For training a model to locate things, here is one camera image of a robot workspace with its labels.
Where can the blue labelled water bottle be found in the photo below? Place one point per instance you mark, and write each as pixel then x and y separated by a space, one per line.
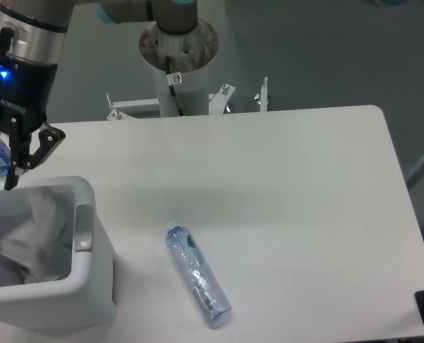
pixel 5 158

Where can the clear plastic bag wrapper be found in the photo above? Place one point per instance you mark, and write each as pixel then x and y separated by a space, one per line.
pixel 32 245

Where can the clear plastic bottle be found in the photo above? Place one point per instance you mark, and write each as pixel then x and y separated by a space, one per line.
pixel 197 274

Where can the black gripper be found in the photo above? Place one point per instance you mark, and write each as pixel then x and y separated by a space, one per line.
pixel 18 93

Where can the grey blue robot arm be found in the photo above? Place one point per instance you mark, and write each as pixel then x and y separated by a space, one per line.
pixel 32 34

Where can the white trash can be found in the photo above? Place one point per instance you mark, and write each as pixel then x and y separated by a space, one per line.
pixel 87 295

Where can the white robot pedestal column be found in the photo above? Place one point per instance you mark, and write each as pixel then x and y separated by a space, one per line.
pixel 180 61

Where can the white metal base frame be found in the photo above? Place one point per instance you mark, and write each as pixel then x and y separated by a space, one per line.
pixel 174 103

